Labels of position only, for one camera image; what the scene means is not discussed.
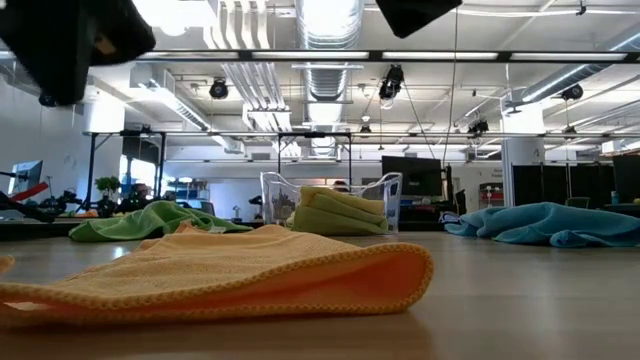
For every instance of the lime green microfiber towel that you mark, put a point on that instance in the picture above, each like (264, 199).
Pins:
(325, 225)

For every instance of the orange microfiber towel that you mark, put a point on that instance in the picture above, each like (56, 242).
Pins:
(225, 270)

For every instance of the black background robot arm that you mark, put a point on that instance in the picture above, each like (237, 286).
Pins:
(62, 202)

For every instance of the blue microfiber towel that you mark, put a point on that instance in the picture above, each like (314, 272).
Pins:
(540, 222)

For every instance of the black overhead light bar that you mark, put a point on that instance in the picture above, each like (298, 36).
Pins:
(504, 56)

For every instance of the silver-backed monitor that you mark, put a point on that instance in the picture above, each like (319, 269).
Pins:
(27, 176)

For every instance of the red angled bar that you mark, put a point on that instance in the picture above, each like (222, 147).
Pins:
(30, 192)

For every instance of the background potted plant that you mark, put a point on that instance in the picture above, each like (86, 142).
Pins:
(107, 184)

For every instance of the black monitor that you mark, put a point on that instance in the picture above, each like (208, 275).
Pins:
(420, 175)

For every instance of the person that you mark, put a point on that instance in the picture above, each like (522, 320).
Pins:
(141, 195)
(341, 186)

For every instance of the red shelf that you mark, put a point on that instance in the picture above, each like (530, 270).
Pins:
(490, 196)

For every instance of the black partition panels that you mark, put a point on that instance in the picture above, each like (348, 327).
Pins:
(550, 185)

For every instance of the clear plastic bin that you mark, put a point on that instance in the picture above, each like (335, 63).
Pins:
(277, 200)

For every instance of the grey office chair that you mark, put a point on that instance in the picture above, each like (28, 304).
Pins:
(575, 201)

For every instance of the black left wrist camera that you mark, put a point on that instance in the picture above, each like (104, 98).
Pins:
(125, 25)

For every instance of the silver ventilation duct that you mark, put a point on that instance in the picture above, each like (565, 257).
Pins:
(330, 20)

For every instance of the black workstation frame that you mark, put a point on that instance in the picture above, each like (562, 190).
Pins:
(91, 170)

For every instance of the black metal table frame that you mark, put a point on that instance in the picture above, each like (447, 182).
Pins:
(30, 229)

